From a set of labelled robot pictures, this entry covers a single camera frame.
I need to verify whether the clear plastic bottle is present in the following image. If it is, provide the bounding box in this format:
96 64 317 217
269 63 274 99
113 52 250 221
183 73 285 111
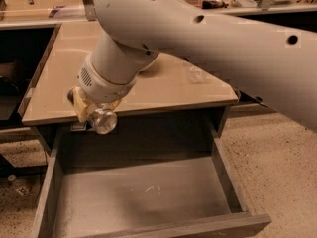
184 61 206 84

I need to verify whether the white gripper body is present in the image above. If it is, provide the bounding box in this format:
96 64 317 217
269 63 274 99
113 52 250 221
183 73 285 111
78 54 136 103

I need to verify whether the metal frame post left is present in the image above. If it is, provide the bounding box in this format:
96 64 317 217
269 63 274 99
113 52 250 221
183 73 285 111
82 0 97 21

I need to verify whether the silver redbull can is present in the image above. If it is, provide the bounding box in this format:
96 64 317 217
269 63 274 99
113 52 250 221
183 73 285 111
66 86 119 136

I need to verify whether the white tag on floor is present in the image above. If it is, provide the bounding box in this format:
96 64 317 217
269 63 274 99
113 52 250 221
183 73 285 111
15 182 32 196

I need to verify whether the white ceramic bowl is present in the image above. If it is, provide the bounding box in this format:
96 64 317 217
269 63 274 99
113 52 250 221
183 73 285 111
140 55 159 72

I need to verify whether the open grey wooden drawer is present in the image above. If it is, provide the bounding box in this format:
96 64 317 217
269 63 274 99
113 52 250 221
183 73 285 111
30 118 271 238

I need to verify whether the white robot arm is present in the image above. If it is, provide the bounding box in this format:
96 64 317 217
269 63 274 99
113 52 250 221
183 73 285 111
78 0 317 130

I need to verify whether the grey cabinet with tabletop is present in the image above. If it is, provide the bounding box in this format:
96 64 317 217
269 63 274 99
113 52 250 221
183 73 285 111
17 14 241 157

